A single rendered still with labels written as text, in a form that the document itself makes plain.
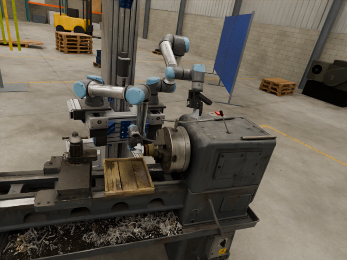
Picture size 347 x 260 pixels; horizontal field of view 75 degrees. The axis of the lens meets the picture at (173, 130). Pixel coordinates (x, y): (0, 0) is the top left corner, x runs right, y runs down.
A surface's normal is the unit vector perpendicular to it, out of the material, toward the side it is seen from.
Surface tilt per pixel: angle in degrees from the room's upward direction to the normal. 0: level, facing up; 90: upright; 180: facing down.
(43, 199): 0
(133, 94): 89
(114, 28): 90
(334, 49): 90
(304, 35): 90
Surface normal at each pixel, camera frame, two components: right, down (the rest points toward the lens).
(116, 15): 0.46, 0.45
